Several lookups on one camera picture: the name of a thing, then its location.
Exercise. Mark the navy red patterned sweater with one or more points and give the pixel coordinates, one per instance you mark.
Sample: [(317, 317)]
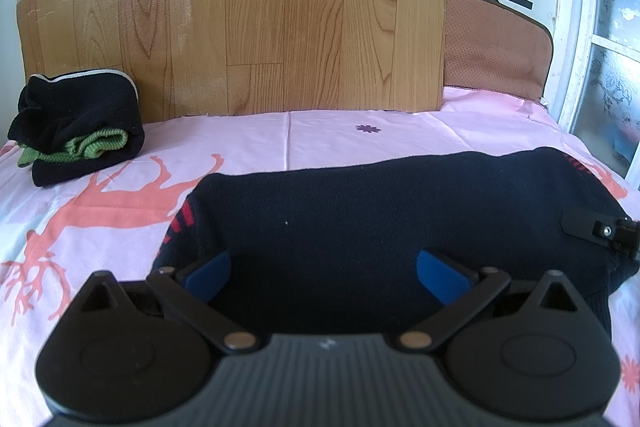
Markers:
[(350, 207)]

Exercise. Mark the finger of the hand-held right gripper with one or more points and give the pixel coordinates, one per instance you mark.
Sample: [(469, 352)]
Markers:
[(582, 224)]

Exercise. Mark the white framed window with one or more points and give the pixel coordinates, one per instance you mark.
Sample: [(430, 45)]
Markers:
[(607, 32)]

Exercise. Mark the folded black green clothes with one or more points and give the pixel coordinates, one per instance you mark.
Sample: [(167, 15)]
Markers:
[(75, 117)]

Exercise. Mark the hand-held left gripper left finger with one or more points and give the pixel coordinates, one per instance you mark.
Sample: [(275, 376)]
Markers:
[(207, 276)]

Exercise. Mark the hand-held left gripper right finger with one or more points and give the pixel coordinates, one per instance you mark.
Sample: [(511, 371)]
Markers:
[(440, 274)]

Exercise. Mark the pink deer print bed sheet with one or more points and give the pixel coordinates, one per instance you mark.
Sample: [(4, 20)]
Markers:
[(310, 137)]

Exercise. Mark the wood pattern board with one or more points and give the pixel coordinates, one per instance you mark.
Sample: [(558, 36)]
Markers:
[(225, 7)]

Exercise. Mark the brown cushion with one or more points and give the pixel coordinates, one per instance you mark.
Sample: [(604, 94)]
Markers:
[(492, 47)]

